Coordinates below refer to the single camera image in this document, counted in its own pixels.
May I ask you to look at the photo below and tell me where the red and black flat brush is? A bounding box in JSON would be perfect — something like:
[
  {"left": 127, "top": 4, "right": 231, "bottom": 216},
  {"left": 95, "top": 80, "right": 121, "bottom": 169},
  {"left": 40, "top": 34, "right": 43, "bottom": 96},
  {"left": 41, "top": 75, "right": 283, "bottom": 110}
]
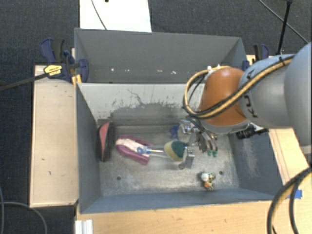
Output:
[{"left": 97, "top": 120, "right": 116, "bottom": 162}]

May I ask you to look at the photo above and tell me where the purple and white curved toy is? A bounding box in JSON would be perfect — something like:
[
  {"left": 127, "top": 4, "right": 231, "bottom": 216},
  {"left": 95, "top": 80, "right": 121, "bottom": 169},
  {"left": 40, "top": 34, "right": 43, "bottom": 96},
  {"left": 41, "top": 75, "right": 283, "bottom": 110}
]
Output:
[{"left": 115, "top": 135, "right": 155, "bottom": 166}]

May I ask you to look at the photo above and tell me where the pale wood flat board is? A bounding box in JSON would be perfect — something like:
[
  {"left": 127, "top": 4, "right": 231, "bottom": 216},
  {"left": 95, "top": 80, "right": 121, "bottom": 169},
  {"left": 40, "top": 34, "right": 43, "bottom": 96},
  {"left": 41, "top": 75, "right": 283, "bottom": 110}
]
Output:
[{"left": 29, "top": 64, "right": 80, "bottom": 208}]

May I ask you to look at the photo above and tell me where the grey metal bin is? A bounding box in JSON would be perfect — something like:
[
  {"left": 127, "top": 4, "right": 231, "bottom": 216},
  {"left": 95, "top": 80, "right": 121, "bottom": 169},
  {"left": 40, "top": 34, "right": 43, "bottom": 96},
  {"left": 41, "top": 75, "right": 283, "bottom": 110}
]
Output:
[{"left": 74, "top": 27, "right": 285, "bottom": 215}]

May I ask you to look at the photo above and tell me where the yellow and green sponge wand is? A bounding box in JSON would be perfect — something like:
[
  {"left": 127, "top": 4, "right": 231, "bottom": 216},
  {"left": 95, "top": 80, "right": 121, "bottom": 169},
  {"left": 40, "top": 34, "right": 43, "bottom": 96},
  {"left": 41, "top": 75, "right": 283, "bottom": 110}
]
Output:
[{"left": 136, "top": 140, "right": 187, "bottom": 162}]

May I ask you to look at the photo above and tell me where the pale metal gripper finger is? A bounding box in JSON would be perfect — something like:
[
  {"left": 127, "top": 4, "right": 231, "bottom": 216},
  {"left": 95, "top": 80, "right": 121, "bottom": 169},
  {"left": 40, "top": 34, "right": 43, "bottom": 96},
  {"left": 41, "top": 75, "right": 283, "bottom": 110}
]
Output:
[{"left": 178, "top": 147, "right": 196, "bottom": 170}]

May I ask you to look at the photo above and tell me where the small blue plastic piece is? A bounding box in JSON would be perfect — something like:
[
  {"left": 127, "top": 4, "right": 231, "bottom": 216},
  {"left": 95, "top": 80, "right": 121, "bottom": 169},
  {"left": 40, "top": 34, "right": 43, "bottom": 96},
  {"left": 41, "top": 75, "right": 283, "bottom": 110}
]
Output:
[{"left": 170, "top": 124, "right": 180, "bottom": 139}]

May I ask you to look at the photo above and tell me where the small white spotted toy animal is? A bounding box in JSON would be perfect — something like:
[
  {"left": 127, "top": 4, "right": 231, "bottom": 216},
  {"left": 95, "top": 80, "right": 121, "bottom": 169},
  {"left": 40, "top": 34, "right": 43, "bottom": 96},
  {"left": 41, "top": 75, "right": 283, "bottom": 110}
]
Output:
[{"left": 199, "top": 171, "right": 217, "bottom": 191}]

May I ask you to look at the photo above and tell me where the black cylinder on white bracket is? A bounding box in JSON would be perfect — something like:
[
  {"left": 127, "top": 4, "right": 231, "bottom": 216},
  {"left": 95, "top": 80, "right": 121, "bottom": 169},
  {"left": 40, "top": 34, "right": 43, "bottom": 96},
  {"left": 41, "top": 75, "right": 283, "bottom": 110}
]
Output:
[{"left": 235, "top": 123, "right": 269, "bottom": 140}]

